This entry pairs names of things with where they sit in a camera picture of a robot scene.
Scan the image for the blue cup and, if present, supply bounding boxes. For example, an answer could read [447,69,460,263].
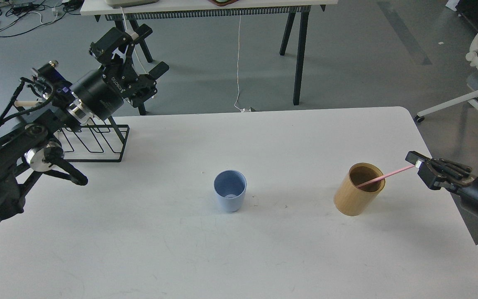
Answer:
[214,169,247,213]

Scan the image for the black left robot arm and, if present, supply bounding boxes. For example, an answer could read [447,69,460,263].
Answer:
[0,24,169,222]

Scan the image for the pink chopstick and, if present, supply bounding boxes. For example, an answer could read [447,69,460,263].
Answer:
[356,165,415,189]

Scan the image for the black wire dish rack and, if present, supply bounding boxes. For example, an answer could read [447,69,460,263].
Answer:
[55,117,130,163]

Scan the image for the background table with black legs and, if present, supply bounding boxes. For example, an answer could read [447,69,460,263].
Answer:
[80,0,338,114]

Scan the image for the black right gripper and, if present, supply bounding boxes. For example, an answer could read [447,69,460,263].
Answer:
[405,151,478,217]

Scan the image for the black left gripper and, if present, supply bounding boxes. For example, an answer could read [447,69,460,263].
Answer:
[70,24,170,122]

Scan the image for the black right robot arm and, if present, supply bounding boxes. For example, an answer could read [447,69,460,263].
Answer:
[405,151,478,217]

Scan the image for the floor cables and adapters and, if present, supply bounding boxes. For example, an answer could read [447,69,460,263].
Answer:
[0,0,84,42]

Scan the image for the wooden cylinder holder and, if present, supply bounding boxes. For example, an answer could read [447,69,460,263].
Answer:
[333,162,385,216]

